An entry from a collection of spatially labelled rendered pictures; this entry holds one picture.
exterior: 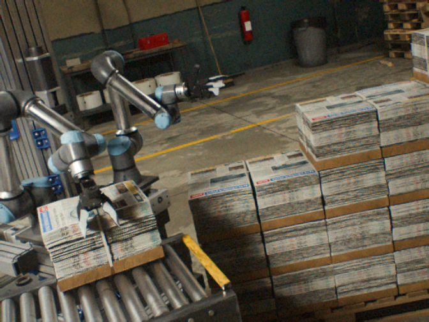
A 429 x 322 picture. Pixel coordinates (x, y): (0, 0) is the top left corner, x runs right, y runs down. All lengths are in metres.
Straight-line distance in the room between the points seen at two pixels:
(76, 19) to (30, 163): 6.22
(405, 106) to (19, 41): 1.69
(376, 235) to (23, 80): 1.73
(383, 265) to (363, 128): 0.67
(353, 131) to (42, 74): 1.37
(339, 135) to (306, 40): 7.00
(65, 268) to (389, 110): 1.44
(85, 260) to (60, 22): 7.03
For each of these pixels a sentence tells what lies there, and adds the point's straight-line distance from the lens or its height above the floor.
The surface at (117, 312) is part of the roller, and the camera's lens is 1.80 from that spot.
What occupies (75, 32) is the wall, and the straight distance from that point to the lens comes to 8.82.
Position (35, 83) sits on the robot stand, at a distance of 2.63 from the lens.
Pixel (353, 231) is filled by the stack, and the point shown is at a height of 0.52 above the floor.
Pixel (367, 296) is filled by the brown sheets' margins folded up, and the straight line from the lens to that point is 2.78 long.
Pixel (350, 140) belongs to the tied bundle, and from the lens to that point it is 2.45.
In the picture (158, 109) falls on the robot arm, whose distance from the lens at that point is 2.65.
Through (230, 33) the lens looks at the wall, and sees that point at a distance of 9.45.
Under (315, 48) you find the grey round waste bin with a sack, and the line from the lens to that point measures 9.41.
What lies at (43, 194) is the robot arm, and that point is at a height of 0.99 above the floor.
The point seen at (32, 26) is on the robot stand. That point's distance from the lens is 2.69.
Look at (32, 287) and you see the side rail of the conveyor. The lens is 2.13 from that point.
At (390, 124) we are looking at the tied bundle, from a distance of 2.49.
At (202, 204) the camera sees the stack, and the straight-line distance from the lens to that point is 2.44.
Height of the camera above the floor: 1.70
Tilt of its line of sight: 18 degrees down
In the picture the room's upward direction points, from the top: 12 degrees counter-clockwise
